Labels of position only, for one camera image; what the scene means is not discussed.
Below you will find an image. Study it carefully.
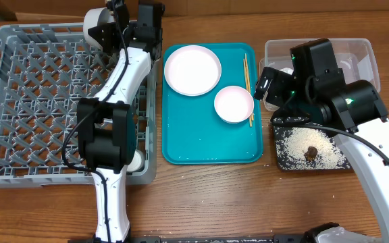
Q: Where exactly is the teal plastic tray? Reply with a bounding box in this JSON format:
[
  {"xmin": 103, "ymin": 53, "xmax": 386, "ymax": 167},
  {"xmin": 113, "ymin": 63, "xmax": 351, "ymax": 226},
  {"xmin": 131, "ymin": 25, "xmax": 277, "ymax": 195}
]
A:
[{"xmin": 161, "ymin": 43, "xmax": 263, "ymax": 165}]

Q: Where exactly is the white cup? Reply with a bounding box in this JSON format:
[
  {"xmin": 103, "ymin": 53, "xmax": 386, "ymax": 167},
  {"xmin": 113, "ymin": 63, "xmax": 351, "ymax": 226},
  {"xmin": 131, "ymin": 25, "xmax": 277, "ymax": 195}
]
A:
[{"xmin": 127, "ymin": 150, "xmax": 145, "ymax": 173}]

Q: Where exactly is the spilled rice pile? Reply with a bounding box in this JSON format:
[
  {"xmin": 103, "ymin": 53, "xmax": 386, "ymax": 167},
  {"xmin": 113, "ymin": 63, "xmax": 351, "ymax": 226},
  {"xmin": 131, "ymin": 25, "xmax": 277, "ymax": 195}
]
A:
[{"xmin": 275, "ymin": 117, "xmax": 349, "ymax": 171}]

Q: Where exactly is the brown food scrap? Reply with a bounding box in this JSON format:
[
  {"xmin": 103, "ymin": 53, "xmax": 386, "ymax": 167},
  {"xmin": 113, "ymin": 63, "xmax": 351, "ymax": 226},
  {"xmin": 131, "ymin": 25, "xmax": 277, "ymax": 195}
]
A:
[{"xmin": 304, "ymin": 146, "xmax": 318, "ymax": 161}]

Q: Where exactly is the grey bowl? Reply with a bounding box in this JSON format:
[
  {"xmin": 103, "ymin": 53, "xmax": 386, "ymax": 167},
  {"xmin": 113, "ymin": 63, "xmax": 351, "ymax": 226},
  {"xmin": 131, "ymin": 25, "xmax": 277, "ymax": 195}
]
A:
[{"xmin": 83, "ymin": 7, "xmax": 114, "ymax": 50}]

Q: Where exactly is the clear plastic bin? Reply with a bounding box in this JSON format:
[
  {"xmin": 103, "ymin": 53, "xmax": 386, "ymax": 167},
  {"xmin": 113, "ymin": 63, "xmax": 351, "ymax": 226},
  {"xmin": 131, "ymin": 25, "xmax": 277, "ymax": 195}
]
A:
[{"xmin": 259, "ymin": 38, "xmax": 381, "ymax": 112}]

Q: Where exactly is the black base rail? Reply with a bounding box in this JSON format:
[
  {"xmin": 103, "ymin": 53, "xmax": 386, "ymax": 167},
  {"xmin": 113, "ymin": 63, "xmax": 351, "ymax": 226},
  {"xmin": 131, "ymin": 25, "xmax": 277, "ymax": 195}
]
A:
[{"xmin": 68, "ymin": 232, "xmax": 307, "ymax": 243}]

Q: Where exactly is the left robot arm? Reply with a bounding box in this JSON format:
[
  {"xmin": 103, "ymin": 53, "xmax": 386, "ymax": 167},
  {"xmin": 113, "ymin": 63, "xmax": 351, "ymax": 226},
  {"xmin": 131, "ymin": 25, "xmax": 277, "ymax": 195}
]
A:
[{"xmin": 70, "ymin": 1, "xmax": 165, "ymax": 242}]

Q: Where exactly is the pink bowl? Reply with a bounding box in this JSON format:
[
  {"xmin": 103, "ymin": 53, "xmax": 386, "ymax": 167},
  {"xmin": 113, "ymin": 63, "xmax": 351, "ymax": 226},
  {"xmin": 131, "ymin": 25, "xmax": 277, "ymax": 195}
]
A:
[{"xmin": 214, "ymin": 86, "xmax": 255, "ymax": 124}]

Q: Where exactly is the large white plate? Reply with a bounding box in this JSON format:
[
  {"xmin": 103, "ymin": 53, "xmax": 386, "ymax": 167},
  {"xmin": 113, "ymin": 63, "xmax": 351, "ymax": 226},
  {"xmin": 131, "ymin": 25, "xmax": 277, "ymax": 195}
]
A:
[{"xmin": 164, "ymin": 45, "xmax": 222, "ymax": 97}]

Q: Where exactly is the white tissue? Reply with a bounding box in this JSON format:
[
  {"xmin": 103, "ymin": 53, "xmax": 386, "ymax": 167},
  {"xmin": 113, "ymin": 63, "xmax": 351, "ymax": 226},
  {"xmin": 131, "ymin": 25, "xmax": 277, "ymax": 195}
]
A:
[{"xmin": 280, "ymin": 67, "xmax": 294, "ymax": 76}]

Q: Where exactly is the grey plastic dish rack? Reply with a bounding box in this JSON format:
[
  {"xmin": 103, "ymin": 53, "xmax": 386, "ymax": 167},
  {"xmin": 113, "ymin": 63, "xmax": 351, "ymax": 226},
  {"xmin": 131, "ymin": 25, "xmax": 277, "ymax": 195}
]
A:
[{"xmin": 0, "ymin": 20, "xmax": 158, "ymax": 189}]

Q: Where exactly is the black tray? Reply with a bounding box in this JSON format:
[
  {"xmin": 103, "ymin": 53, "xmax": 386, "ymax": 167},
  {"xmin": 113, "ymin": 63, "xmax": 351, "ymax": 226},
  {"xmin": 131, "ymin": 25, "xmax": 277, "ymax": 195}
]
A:
[{"xmin": 270, "ymin": 107, "xmax": 354, "ymax": 172}]

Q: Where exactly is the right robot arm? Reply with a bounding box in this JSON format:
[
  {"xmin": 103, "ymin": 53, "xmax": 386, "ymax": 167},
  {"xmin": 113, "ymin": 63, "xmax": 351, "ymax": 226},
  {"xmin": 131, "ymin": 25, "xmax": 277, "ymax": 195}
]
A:
[{"xmin": 255, "ymin": 67, "xmax": 389, "ymax": 242}]

